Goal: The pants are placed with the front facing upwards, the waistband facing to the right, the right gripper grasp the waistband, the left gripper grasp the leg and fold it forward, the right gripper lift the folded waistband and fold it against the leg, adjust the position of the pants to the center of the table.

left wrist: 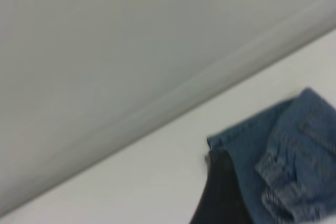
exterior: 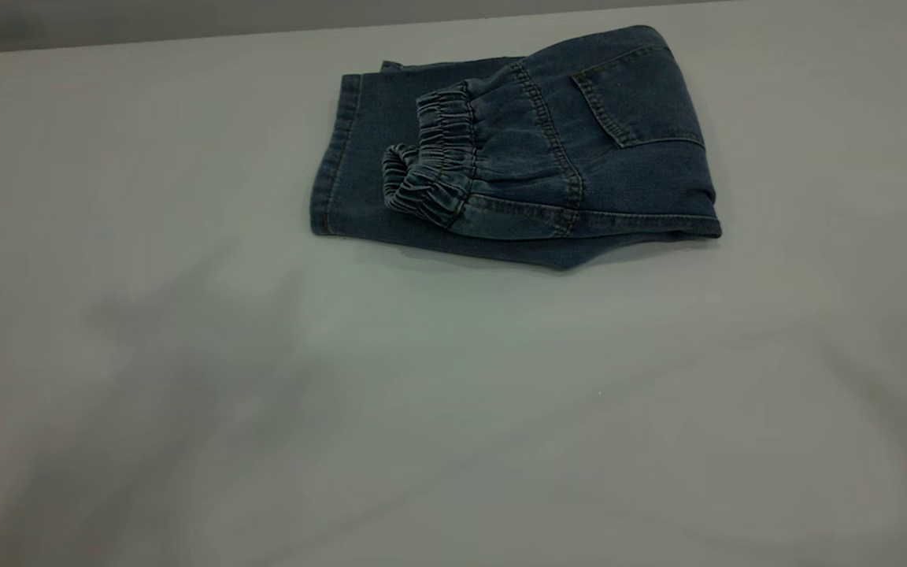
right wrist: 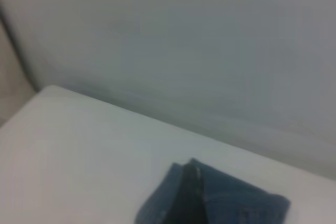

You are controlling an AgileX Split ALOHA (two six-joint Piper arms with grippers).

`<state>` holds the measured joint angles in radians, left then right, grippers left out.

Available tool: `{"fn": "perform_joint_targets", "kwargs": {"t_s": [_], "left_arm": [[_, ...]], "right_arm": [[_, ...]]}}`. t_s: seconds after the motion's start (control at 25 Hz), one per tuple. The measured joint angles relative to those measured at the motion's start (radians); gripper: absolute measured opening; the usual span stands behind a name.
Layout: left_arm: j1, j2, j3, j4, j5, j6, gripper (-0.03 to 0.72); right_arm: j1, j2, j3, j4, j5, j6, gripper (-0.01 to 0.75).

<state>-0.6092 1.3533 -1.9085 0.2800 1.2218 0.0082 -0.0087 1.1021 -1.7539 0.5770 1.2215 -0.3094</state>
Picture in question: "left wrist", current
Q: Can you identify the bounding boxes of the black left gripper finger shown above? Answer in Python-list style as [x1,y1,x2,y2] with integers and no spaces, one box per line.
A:
[189,149,256,224]

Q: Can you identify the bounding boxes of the blue denim pants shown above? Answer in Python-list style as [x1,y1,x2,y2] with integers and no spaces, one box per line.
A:
[204,87,336,224]

